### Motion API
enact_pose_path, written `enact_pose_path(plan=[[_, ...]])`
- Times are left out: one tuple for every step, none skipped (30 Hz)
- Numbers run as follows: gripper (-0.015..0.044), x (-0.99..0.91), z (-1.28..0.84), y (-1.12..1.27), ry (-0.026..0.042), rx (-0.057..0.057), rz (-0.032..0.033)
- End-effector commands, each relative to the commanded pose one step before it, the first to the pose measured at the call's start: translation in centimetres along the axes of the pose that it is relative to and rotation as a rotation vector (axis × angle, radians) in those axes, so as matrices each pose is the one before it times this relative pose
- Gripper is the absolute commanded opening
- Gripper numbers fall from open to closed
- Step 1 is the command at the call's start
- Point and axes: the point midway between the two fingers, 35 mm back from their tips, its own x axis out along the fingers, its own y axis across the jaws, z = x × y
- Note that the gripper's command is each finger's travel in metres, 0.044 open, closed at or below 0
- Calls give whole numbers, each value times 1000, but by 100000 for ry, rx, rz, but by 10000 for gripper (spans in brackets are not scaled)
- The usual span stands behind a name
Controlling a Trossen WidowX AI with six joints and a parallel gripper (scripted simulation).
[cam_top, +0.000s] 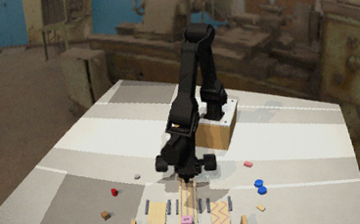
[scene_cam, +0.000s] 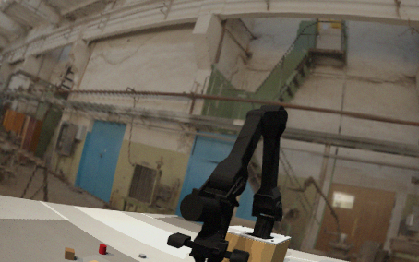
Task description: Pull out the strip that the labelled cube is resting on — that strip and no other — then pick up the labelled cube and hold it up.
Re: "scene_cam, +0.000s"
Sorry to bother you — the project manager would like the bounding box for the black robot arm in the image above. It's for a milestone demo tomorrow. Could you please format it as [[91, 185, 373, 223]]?
[[180, 105, 288, 259]]

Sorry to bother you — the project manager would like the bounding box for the red cylinder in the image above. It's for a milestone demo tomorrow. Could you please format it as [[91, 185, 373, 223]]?
[[99, 244, 107, 255]]

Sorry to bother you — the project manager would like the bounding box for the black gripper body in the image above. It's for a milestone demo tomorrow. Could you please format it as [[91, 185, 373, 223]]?
[[167, 222, 250, 262]]

